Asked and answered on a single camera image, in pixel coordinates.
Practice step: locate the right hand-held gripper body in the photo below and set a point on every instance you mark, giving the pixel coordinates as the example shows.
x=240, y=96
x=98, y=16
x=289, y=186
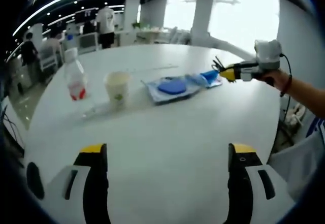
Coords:
x=267, y=53

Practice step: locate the white mesh chair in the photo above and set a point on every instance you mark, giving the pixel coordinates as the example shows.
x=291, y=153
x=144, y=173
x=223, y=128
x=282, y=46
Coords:
x=49, y=59
x=89, y=41

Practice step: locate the person's white striped garment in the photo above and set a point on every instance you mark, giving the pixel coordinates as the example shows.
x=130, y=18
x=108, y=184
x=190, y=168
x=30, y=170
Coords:
x=299, y=163

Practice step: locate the person's right hand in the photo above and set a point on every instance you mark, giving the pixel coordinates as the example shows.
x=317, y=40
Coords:
x=278, y=78

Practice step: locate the clear plastic bottle red label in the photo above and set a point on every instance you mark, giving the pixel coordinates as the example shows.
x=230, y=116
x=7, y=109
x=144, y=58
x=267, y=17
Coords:
x=75, y=81

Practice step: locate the white paper cup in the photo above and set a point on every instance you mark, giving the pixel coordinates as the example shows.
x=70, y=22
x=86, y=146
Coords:
x=118, y=92

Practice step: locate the blue and pink packet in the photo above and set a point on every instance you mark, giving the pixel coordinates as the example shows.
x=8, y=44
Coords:
x=209, y=76

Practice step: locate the black oval armrest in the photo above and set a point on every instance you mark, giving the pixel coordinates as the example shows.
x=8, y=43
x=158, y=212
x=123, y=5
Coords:
x=35, y=180

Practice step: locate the blue round disc packet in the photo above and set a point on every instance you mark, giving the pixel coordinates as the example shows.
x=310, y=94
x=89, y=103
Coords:
x=171, y=87

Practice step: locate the green potted plant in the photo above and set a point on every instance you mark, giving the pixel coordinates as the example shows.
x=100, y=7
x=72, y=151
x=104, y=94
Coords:
x=136, y=26

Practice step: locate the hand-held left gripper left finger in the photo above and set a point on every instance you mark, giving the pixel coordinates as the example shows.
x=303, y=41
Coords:
x=94, y=183

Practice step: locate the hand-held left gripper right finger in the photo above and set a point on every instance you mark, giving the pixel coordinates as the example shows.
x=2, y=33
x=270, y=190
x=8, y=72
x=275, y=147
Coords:
x=241, y=183

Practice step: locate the white round table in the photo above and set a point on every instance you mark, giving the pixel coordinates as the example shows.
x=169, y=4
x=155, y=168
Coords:
x=165, y=127

